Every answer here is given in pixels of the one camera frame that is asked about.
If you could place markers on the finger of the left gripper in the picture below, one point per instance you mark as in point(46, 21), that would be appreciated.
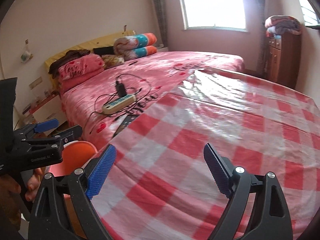
point(42, 127)
point(69, 135)

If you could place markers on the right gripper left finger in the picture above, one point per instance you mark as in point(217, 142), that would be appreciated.
point(50, 218)

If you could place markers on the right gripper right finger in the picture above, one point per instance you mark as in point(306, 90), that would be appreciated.
point(270, 217)

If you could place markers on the person's left hand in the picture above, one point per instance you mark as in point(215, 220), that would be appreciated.
point(8, 183)

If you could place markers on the white bedside table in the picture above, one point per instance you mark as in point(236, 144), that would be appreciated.
point(48, 109)

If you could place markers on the pink bed sheet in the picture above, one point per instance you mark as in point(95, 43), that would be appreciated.
point(148, 78)

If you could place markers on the white power strip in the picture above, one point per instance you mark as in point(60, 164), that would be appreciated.
point(118, 104)

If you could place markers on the black remote control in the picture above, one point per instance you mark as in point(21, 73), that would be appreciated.
point(126, 122)

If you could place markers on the pink love you pillow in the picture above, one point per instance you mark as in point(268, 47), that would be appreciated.
point(79, 70)

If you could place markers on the black charger plug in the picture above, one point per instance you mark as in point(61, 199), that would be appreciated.
point(120, 89)

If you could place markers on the brown plush blanket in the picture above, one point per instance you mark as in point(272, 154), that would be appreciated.
point(69, 56)

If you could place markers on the small patterned pillow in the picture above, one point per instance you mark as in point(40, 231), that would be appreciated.
point(111, 61)

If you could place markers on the yellow headboard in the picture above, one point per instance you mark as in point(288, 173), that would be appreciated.
point(104, 41)

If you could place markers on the upper rolled colourful quilt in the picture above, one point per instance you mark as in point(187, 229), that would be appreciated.
point(133, 42)

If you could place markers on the rolled colourful quilt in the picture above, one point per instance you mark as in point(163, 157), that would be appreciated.
point(139, 52)
point(133, 42)

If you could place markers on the red white checkered tablecloth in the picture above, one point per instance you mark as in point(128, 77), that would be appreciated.
point(179, 162)

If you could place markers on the lower rolled colourful quilt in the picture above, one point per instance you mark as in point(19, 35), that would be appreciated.
point(139, 52)

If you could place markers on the grey checked left curtain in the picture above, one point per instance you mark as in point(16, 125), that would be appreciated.
point(162, 20)

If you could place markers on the brown wooden cabinet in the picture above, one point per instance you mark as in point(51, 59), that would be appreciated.
point(283, 59)

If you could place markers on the window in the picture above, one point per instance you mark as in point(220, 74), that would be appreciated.
point(214, 14)

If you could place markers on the folded blankets on cabinet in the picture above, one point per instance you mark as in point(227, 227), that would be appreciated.
point(281, 24)

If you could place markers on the right grey curtain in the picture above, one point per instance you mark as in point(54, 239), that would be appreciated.
point(262, 43)

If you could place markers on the hanging wall pouch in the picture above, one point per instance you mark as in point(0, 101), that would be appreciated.
point(26, 55)

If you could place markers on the wall mounted television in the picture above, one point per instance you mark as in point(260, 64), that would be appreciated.
point(310, 16)

